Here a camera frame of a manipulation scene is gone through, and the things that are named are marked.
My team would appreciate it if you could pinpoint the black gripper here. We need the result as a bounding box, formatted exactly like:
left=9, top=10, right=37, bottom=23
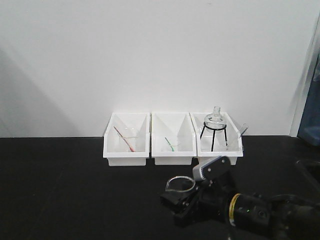
left=160, top=163, right=236, bottom=227

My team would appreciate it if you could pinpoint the clear glass beaker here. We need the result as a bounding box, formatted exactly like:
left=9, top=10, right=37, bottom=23
left=165, top=175, right=196, bottom=193

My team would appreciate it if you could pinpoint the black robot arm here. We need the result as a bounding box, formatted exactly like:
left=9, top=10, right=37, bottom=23
left=160, top=156, right=320, bottom=240

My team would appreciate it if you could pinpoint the beaker in middle bin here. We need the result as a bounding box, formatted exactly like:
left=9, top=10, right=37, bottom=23
left=164, top=136, right=181, bottom=152

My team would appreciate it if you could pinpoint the beaker in bin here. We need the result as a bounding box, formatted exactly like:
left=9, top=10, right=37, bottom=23
left=164, top=136, right=181, bottom=152
left=117, top=127, right=138, bottom=153

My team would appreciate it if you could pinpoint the beaker in left bin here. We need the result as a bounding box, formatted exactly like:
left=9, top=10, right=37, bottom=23
left=117, top=127, right=138, bottom=153

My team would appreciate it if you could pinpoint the green glass stirring rod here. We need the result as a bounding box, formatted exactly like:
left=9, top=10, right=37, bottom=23
left=164, top=136, right=175, bottom=152

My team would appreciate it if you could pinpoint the middle white storage bin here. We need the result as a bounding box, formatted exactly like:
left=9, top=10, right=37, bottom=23
left=151, top=112, right=197, bottom=165

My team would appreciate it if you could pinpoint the white storage bin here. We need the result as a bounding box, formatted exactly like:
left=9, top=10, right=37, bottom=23
left=151, top=112, right=197, bottom=165
left=189, top=112, right=244, bottom=165
left=103, top=112, right=151, bottom=167

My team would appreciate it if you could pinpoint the right white storage bin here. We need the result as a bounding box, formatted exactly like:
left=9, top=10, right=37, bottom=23
left=189, top=112, right=244, bottom=165

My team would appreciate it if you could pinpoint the red glass stirring rod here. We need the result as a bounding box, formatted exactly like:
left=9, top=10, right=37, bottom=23
left=113, top=126, right=136, bottom=152

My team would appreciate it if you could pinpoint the clear round-bottom glass flask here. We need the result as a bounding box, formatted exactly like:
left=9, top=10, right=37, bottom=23
left=204, top=106, right=227, bottom=130

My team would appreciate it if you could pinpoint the left white storage bin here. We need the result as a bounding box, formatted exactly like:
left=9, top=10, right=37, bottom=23
left=103, top=112, right=151, bottom=167

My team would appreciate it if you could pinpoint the clear glass test tube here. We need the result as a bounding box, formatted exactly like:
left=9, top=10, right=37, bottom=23
left=238, top=123, right=249, bottom=138

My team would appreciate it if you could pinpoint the blue bin at right edge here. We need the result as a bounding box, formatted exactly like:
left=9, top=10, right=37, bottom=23
left=298, top=37, right=320, bottom=147

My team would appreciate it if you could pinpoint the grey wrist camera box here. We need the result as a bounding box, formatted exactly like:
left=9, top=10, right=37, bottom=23
left=192, top=156, right=231, bottom=182

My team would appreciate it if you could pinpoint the black wire tripod stand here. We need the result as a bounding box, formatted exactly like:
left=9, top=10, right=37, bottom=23
left=200, top=121, right=228, bottom=152

